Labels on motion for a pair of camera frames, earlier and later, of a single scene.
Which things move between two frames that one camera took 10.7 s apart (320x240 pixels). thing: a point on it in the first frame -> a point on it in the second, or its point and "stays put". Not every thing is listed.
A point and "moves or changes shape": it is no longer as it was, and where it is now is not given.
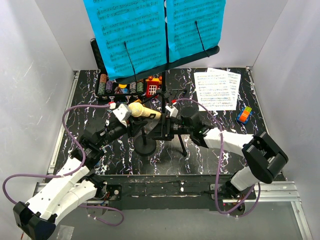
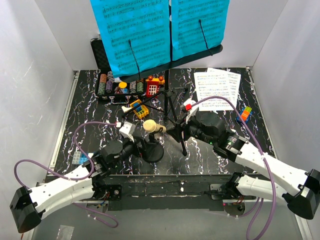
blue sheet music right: (193, 26) stays put
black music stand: (213, 51) -> (167, 90)
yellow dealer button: (122, 86) stays put
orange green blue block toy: (244, 114) stays put
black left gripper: (134, 126) -> (144, 151)
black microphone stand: (144, 145) moves or changes shape
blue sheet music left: (132, 34) stays put
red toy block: (152, 86) stays put
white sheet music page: (213, 91) stays put
